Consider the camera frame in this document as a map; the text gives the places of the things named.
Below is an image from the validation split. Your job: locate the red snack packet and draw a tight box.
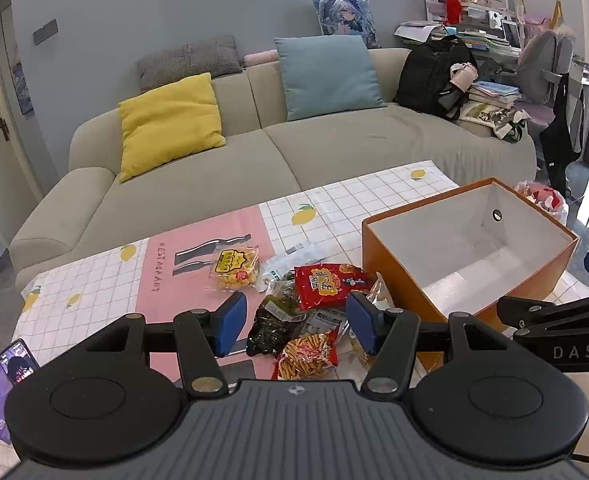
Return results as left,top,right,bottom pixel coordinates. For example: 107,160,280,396
294,263,373,311

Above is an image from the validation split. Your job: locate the red white plastic bag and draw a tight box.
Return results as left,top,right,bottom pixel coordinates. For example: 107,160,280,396
515,181,569,226

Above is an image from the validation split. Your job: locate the white clear snack packet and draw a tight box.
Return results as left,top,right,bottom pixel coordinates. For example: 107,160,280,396
255,240,326,292

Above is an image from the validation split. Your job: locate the light blue cushion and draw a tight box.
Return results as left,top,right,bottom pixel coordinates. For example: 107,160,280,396
275,35,384,122

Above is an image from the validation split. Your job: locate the smartphone on stand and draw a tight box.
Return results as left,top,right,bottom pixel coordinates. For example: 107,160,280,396
0,338,40,385

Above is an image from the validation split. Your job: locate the yellow waffle snack packet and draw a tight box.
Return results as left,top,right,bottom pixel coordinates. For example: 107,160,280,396
208,245,260,290

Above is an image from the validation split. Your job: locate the orange cardboard box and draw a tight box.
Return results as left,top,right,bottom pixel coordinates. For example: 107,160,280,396
360,175,581,373

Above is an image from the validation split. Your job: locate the orange stick snack packet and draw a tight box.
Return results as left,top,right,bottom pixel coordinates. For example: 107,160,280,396
272,328,339,380

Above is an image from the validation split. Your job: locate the dark green pickle packet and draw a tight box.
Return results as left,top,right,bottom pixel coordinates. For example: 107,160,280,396
246,280,307,356

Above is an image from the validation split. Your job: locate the pink rolled blanket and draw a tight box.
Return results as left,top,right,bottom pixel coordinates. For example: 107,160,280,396
244,49,279,68

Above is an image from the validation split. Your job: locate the anime print pillow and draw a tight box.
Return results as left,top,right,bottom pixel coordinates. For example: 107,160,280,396
311,0,380,49

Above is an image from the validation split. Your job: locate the black backpack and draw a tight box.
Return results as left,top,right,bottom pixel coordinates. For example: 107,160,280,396
394,35,479,122

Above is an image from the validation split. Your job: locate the blue wall poster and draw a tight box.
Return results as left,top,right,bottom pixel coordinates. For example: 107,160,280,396
10,62,33,115

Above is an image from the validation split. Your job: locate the yellow cushion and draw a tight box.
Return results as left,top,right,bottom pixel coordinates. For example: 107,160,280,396
118,73,226,182

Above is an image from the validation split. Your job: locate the stack of books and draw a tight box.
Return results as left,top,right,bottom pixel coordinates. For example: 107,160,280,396
469,80,521,108

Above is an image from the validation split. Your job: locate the grey office chair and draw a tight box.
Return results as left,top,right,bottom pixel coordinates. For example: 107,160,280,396
515,25,586,154

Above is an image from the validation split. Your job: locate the grey fuzzy cushion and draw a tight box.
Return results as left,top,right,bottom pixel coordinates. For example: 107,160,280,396
137,35,242,93

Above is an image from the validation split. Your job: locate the beige fabric sofa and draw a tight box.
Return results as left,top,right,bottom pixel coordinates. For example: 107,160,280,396
9,48,537,289

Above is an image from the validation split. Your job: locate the pink white checkered tablecloth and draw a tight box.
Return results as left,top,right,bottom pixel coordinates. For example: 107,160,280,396
0,159,589,480

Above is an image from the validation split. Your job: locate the cluttered desk shelf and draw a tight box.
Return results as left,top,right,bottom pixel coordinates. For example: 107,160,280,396
394,0,521,63

